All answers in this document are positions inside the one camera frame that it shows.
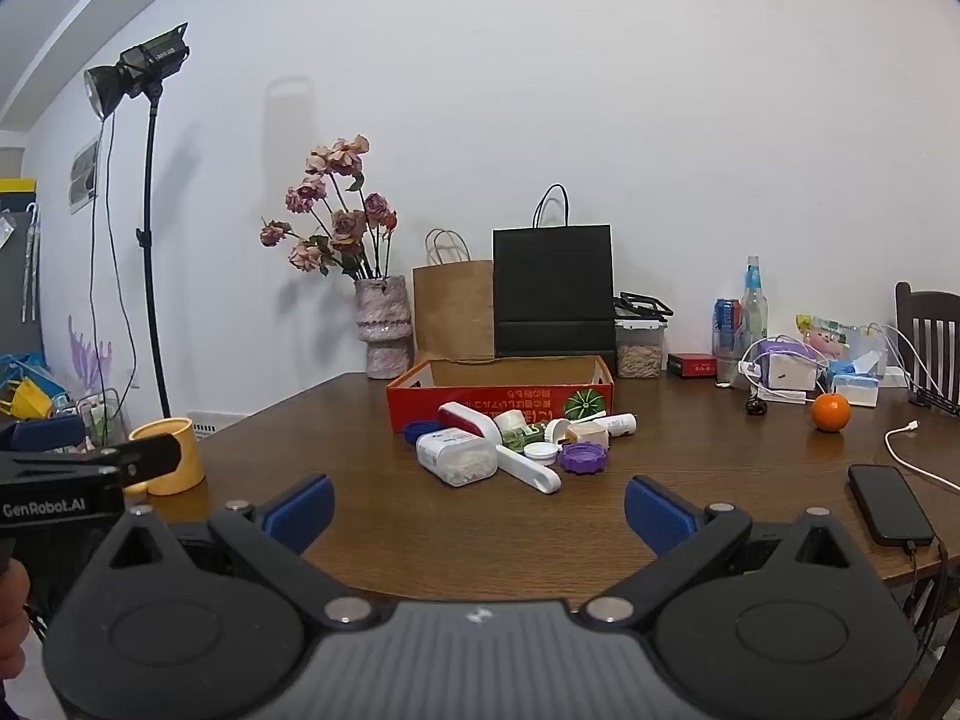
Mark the grey cabinet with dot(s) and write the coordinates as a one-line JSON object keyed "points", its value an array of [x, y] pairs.
{"points": [[19, 277]]}

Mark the purple plant decoration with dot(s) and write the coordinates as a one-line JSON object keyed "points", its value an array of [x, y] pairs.
{"points": [[90, 352]]}

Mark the black clip lid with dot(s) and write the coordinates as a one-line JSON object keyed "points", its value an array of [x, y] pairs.
{"points": [[641, 306]]}

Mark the blue lid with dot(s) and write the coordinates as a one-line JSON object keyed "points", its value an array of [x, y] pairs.
{"points": [[417, 433]]}

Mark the blue and white tissue pack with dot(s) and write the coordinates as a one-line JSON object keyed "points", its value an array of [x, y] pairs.
{"points": [[855, 390]]}

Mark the orange fruit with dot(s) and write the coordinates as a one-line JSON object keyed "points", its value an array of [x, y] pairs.
{"points": [[831, 412]]}

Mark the red cardboard box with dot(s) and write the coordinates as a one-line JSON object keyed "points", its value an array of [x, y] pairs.
{"points": [[487, 396]]}

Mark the brown paper bag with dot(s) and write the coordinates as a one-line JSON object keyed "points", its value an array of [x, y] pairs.
{"points": [[450, 307]]}

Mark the dried pink rose bouquet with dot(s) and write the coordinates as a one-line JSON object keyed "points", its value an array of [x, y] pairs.
{"points": [[341, 225]]}

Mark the small dark object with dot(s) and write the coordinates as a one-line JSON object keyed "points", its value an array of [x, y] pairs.
{"points": [[755, 406]]}

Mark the white round cap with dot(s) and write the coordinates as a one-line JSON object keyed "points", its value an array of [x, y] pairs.
{"points": [[541, 453]]}

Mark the white cotton pad container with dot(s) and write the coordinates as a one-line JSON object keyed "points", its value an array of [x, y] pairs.
{"points": [[457, 459]]}

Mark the black light stand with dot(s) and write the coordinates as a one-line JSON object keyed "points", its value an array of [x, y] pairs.
{"points": [[153, 255]]}

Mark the purple pack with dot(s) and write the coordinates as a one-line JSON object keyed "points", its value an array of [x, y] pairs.
{"points": [[784, 349]]}

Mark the black smartphone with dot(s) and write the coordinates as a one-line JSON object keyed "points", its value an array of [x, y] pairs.
{"points": [[889, 504]]}

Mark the green bottle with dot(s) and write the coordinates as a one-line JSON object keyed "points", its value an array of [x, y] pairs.
{"points": [[525, 436]]}

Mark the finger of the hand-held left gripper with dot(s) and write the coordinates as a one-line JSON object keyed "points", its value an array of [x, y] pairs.
{"points": [[45, 433], [150, 459]]}

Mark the black paper bag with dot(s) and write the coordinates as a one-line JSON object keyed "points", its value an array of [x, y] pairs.
{"points": [[553, 289]]}

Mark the purple cap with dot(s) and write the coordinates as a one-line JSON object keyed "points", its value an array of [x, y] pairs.
{"points": [[585, 457]]}

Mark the blue drink can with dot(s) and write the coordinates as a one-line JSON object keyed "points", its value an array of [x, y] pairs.
{"points": [[726, 313]]}

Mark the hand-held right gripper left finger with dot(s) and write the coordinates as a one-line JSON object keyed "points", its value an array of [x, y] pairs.
{"points": [[304, 510]]}

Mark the pink mottled vase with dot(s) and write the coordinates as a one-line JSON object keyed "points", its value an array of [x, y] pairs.
{"points": [[384, 322]]}

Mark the black studio light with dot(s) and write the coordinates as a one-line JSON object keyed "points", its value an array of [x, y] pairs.
{"points": [[139, 67]]}

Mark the white wall vent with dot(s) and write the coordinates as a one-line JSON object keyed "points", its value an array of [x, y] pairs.
{"points": [[214, 424]]}

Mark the wall panel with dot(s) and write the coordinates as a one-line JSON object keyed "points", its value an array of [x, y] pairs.
{"points": [[84, 176]]}

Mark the clear bottle with blue label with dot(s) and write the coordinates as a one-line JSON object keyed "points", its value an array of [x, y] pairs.
{"points": [[754, 307]]}

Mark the drinking glass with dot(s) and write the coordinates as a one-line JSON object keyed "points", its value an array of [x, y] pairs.
{"points": [[726, 364]]}

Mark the red and white lint brush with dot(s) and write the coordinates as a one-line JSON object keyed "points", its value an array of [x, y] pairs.
{"points": [[480, 426]]}

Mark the dark wooden chair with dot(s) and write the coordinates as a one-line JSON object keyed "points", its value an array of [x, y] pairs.
{"points": [[930, 337]]}

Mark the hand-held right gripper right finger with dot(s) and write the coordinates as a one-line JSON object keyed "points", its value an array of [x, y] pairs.
{"points": [[660, 514]]}

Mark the blue and yellow toy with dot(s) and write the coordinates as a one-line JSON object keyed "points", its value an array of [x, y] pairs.
{"points": [[30, 390]]}

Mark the beige square box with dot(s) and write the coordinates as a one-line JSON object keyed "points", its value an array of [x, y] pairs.
{"points": [[589, 433]]}

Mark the clear grain container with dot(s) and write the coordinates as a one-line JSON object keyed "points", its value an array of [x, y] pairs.
{"points": [[640, 352]]}

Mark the small red box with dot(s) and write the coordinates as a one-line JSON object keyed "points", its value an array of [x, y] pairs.
{"points": [[694, 365]]}

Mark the colourful snack packet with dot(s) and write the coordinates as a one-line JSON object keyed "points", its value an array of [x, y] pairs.
{"points": [[821, 337]]}

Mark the person's left hand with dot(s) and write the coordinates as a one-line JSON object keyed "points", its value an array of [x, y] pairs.
{"points": [[11, 622]]}

